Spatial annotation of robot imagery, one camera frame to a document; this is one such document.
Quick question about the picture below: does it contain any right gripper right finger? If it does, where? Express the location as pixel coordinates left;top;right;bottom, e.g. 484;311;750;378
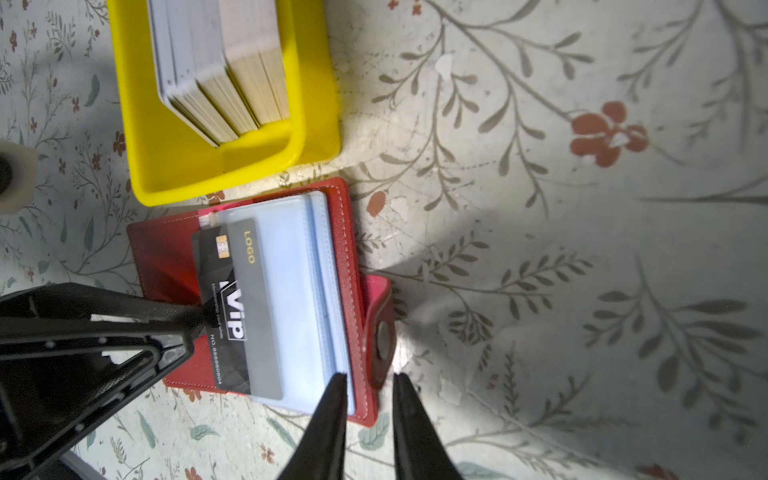
392;373;462;480

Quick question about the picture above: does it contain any yellow plastic card tray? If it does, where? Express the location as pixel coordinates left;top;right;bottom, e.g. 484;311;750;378
107;1;341;206

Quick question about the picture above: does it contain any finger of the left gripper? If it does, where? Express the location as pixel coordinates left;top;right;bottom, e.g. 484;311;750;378
1;283;204;336
1;326;194;479

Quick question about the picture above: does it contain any red leather card holder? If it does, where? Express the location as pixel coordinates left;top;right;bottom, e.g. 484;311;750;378
127;177;394;427

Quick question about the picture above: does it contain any black VIP credit card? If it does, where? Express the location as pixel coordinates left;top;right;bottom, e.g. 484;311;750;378
192;219;284;400

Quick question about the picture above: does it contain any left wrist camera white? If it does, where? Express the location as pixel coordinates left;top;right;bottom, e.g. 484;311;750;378
1;141;39;215

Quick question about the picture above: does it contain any stack of credit cards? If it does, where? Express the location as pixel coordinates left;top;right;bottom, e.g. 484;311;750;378
147;0;290;147

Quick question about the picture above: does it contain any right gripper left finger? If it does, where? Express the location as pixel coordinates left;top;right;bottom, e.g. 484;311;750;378
278;373;348;480

